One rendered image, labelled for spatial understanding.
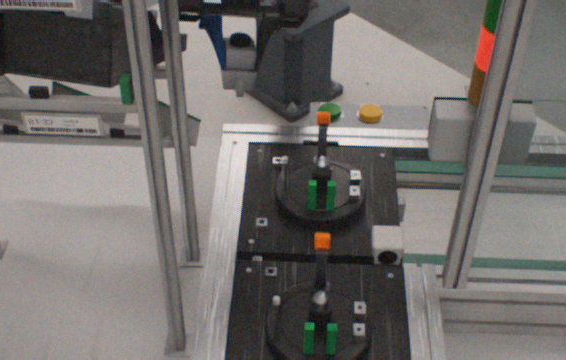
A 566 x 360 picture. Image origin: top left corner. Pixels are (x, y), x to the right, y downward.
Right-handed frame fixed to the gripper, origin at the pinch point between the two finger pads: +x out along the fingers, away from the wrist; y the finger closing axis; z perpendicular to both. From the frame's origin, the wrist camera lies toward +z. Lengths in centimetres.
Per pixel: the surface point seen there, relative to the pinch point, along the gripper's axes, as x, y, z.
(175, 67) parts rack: 5.7, -9.4, 9.2
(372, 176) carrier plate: 16.7, 22.8, -12.1
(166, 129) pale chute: 12.0, -10.1, -1.7
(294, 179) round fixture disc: 17.6, 10.0, -10.8
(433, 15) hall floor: -74, 106, -207
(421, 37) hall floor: -62, 97, -197
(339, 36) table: -19, 29, -57
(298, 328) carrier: 39.0, 7.2, 7.3
